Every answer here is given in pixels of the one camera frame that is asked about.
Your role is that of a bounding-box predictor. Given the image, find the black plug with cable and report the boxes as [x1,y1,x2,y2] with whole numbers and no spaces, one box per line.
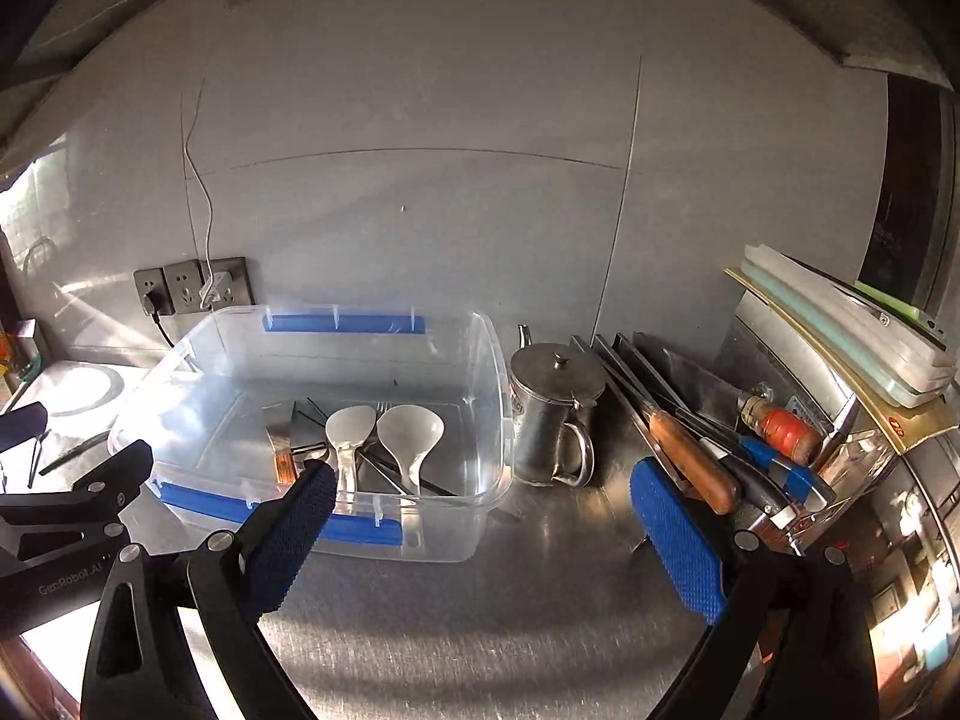
[142,291,176,348]

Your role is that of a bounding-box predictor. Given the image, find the red handled knife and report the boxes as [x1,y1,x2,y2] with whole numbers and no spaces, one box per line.
[631,332,823,466]

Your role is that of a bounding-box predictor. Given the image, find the brown wooden handled cleaver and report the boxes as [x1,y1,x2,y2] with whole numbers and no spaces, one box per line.
[571,335,739,515]

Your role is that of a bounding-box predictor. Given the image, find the white charger cable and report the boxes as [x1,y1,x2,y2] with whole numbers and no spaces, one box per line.
[179,78,236,309]

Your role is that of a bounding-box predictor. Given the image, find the stainless steel knife rack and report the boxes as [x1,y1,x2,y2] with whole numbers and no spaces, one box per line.
[571,332,836,554]

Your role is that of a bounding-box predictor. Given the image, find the black chopstick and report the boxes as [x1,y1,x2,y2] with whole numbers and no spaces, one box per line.
[305,395,459,497]

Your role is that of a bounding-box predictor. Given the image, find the blue black handled knife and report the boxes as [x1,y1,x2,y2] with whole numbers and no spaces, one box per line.
[674,406,836,514]

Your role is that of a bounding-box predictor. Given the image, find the stacked cutting boards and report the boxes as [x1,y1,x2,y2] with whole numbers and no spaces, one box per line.
[727,244,958,454]

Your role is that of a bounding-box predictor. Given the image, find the grey wall socket panel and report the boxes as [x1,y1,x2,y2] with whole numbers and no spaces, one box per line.
[133,257,254,317]

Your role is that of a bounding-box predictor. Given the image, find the stainless steel lidded jug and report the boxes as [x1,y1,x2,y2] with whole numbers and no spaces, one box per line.
[509,323,607,488]

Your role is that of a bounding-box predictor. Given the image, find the clear plastic storage box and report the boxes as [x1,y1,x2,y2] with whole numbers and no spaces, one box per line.
[107,307,512,562]

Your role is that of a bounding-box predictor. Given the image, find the wooden handled metal scraper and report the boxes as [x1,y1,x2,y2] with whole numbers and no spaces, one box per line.
[262,401,298,486]

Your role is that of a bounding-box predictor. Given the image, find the white plastic ladle spoon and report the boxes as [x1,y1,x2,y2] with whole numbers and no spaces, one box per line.
[376,405,446,494]

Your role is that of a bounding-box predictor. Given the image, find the white rice paddle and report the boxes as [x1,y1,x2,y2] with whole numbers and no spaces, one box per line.
[325,405,376,502]

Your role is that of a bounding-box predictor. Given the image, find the silver metal fork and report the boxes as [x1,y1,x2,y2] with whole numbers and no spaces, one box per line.
[374,401,394,426]

